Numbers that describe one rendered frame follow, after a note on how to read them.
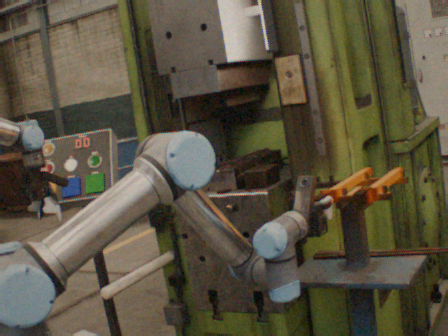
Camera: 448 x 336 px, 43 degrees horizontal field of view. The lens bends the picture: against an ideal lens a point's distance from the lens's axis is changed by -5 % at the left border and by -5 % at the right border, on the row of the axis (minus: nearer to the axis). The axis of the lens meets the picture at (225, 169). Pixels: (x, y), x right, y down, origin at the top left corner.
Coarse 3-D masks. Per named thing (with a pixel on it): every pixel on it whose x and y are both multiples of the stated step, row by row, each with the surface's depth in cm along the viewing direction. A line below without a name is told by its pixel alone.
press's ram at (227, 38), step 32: (160, 0) 210; (192, 0) 204; (224, 0) 203; (256, 0) 226; (160, 32) 213; (192, 32) 206; (224, 32) 201; (256, 32) 223; (160, 64) 215; (192, 64) 209
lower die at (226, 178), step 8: (272, 152) 239; (280, 152) 245; (232, 160) 228; (240, 160) 225; (248, 160) 226; (264, 160) 231; (224, 168) 214; (232, 168) 211; (248, 168) 219; (280, 168) 244; (216, 176) 213; (224, 176) 212; (232, 176) 210; (208, 184) 216; (216, 184) 214; (224, 184) 212; (232, 184) 211; (240, 184) 213
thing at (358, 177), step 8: (368, 168) 189; (352, 176) 180; (360, 176) 181; (344, 184) 170; (352, 184) 175; (320, 192) 163; (328, 192) 160; (336, 192) 163; (320, 200) 155; (336, 200) 161
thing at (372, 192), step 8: (400, 168) 179; (384, 176) 171; (392, 176) 170; (376, 184) 162; (384, 184) 163; (360, 192) 150; (368, 192) 154; (376, 192) 154; (360, 200) 149; (368, 200) 154; (376, 200) 154; (360, 208) 149
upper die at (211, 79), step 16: (224, 64) 210; (240, 64) 220; (256, 64) 232; (176, 80) 213; (192, 80) 210; (208, 80) 207; (224, 80) 209; (240, 80) 219; (256, 80) 231; (176, 96) 215
